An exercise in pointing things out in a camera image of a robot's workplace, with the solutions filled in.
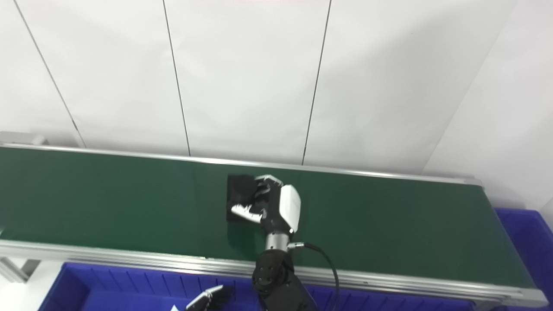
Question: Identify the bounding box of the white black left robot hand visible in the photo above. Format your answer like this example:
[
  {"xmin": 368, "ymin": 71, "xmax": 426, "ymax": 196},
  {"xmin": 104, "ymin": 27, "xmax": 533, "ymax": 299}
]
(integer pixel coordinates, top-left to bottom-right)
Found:
[{"xmin": 171, "ymin": 284, "xmax": 235, "ymax": 311}]

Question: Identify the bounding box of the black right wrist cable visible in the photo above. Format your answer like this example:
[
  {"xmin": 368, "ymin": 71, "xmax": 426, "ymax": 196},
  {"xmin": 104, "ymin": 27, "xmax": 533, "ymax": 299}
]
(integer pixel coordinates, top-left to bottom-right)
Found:
[{"xmin": 287, "ymin": 242, "xmax": 340, "ymax": 311}]

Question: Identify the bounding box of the aluminium conveyor leg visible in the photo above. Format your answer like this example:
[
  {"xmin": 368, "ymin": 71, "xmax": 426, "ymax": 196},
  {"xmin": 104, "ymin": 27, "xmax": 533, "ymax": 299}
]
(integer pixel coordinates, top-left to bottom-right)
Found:
[{"xmin": 0, "ymin": 257, "xmax": 42, "ymax": 284}]

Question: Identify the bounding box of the black cylinder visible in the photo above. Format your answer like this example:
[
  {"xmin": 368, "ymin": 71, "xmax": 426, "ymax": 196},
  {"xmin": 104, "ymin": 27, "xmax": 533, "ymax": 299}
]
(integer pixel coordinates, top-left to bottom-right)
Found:
[{"xmin": 227, "ymin": 174, "xmax": 261, "ymax": 223}]

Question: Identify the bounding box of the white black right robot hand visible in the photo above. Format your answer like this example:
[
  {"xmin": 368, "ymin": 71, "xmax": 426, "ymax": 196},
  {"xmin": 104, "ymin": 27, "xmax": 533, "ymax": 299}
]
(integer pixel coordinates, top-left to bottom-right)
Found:
[{"xmin": 231, "ymin": 174, "xmax": 302, "ymax": 236}]

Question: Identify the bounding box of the green conveyor belt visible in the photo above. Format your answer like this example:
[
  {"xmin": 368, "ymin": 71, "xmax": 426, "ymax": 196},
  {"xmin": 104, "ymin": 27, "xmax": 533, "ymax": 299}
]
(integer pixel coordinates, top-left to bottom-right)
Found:
[
  {"xmin": 0, "ymin": 147, "xmax": 534, "ymax": 288},
  {"xmin": 0, "ymin": 143, "xmax": 549, "ymax": 308}
]

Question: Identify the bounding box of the grey conveyor motor housing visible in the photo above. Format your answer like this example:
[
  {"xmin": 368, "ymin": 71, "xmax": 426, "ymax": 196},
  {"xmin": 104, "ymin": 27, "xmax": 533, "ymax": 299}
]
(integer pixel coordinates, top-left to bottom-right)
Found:
[{"xmin": 0, "ymin": 131, "xmax": 49, "ymax": 146}]

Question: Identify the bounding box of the blue plastic bin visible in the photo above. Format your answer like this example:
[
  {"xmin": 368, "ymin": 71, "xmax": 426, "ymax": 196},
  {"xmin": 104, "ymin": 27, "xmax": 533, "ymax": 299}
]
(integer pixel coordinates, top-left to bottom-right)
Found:
[
  {"xmin": 493, "ymin": 208, "xmax": 553, "ymax": 311},
  {"xmin": 38, "ymin": 262, "xmax": 262, "ymax": 311},
  {"xmin": 302, "ymin": 283, "xmax": 476, "ymax": 311}
]

